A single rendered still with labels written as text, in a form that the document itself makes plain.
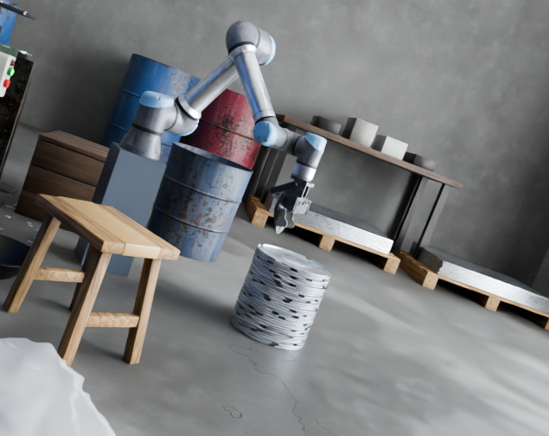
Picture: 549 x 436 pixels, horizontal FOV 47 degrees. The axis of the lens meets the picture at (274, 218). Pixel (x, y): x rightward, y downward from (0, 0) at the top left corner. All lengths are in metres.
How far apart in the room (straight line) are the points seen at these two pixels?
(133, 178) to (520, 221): 4.80
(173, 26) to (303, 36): 1.14
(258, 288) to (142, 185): 0.57
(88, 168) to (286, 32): 3.36
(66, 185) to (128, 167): 0.52
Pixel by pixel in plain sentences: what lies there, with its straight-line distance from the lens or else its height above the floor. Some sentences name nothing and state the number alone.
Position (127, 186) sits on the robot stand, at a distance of 2.33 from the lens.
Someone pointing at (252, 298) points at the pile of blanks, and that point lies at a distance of 2.23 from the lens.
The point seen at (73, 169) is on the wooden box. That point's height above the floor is 0.26.
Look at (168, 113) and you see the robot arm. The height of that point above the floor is 0.62.
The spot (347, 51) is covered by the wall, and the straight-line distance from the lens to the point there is 5.85.
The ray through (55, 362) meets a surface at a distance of 1.26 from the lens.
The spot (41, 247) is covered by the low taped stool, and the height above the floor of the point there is 0.20.
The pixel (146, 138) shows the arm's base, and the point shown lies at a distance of 2.34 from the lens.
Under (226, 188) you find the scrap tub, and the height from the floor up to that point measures 0.37.
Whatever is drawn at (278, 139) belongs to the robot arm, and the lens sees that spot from 2.08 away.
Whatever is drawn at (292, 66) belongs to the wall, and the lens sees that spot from 5.75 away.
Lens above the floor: 0.70
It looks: 7 degrees down
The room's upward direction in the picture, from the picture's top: 21 degrees clockwise
